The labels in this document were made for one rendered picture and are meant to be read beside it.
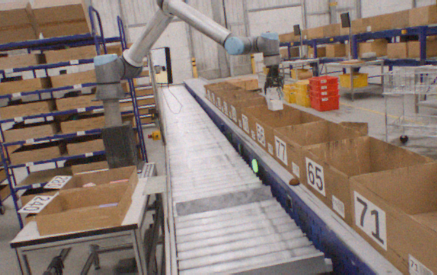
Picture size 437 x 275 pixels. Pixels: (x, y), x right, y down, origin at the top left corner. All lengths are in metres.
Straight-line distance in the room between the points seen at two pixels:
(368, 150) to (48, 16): 2.73
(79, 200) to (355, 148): 1.40
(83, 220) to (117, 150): 0.81
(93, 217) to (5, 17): 2.21
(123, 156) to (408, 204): 1.78
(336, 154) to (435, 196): 0.42
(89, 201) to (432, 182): 1.58
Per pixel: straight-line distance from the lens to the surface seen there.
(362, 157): 1.67
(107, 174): 2.41
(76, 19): 3.50
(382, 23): 9.61
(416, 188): 1.34
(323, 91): 7.69
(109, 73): 2.50
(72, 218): 1.87
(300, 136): 1.97
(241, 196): 1.82
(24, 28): 3.62
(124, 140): 2.53
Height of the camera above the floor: 1.47
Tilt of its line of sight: 13 degrees down
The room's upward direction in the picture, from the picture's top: 8 degrees counter-clockwise
